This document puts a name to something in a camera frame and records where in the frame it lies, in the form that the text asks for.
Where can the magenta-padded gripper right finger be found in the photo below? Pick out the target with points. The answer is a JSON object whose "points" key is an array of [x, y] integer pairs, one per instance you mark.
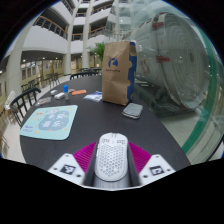
{"points": [[155, 168]]}

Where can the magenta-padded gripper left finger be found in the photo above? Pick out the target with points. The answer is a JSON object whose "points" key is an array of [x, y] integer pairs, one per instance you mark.
{"points": [[68, 166]]}

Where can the white perforated computer mouse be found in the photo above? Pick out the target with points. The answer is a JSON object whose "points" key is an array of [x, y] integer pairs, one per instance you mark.
{"points": [[111, 156]]}

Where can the light blue printed mouse pad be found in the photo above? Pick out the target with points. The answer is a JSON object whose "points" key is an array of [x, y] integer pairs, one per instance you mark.
{"points": [[50, 123]]}

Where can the grey smartphone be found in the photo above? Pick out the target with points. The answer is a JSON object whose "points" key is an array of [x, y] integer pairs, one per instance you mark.
{"points": [[132, 110]]}

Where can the small white box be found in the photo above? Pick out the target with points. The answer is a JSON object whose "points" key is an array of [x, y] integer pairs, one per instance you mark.
{"points": [[53, 92], [59, 96]]}

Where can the white and blue plastic packet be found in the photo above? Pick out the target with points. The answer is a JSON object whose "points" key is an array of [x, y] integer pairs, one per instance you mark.
{"points": [[93, 96]]}

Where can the small blue-capped bottle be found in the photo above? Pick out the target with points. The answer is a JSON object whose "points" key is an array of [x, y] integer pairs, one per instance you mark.
{"points": [[66, 91]]}

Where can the orange card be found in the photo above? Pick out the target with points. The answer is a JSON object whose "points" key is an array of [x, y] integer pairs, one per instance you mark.
{"points": [[79, 92]]}

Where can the black wooden chair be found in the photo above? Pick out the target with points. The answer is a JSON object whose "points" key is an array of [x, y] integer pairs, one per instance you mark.
{"points": [[83, 74], [19, 103]]}

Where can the white lattice chair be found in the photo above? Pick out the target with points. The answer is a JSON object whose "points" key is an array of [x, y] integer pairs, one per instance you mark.
{"points": [[9, 100]]}

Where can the group of dark chairs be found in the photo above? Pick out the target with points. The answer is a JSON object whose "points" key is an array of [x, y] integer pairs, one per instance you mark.
{"points": [[50, 79]]}

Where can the brown paper bag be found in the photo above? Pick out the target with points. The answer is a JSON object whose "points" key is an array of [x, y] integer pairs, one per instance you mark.
{"points": [[116, 73]]}

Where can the large white cylinder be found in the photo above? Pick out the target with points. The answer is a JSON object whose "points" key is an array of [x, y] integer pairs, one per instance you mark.
{"points": [[173, 56]]}

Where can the green potted plant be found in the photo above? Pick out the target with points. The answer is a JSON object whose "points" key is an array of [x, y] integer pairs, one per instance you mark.
{"points": [[99, 50]]}

